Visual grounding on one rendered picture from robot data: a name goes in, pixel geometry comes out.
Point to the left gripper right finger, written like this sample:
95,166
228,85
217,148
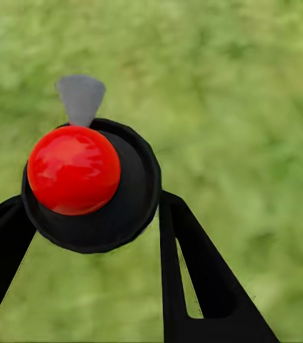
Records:
229,315

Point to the pesticide atomizer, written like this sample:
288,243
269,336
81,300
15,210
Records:
93,185

